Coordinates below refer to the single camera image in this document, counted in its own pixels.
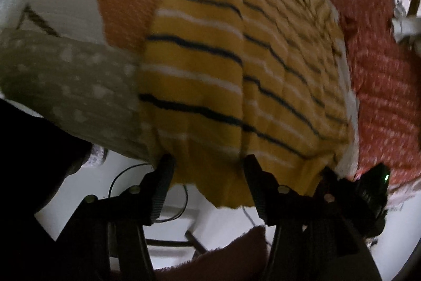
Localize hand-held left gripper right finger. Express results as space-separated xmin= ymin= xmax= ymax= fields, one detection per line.
xmin=243 ymin=155 xmax=384 ymax=281

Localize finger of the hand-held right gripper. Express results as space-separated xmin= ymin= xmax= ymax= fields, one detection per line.
xmin=320 ymin=166 xmax=356 ymax=194

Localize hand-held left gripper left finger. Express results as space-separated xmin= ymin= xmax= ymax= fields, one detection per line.
xmin=57 ymin=154 xmax=176 ymax=281

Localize yellow striped knit shirt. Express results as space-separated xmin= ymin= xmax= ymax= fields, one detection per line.
xmin=136 ymin=0 xmax=360 ymax=210

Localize grey speckled cloth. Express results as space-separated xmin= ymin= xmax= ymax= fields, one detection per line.
xmin=84 ymin=145 xmax=109 ymax=169

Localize red fluffy rug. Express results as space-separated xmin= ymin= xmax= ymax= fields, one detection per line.
xmin=153 ymin=224 xmax=274 ymax=281

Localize patchwork quilt blanket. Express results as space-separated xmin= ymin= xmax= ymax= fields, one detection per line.
xmin=0 ymin=0 xmax=421 ymax=203

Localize wooden chair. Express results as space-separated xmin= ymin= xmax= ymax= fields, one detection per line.
xmin=391 ymin=0 xmax=421 ymax=20

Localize black cable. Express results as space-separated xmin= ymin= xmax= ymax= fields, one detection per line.
xmin=109 ymin=163 xmax=189 ymax=223

